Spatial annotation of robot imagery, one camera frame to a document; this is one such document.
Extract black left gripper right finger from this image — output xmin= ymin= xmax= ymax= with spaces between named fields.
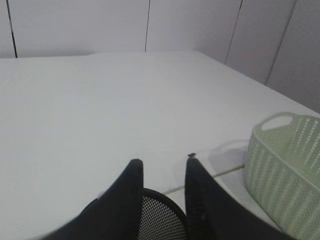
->
xmin=184 ymin=153 xmax=291 ymax=240

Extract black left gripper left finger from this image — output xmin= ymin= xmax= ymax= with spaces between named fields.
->
xmin=42 ymin=159 xmax=144 ymax=240

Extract pink purple small scissors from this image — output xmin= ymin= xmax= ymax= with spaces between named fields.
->
xmin=97 ymin=190 xmax=106 ymax=199

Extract black mesh pen holder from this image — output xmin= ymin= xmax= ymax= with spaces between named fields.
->
xmin=137 ymin=188 xmax=188 ymax=240

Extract green woven plastic basket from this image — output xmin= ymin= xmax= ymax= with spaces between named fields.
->
xmin=244 ymin=112 xmax=320 ymax=240

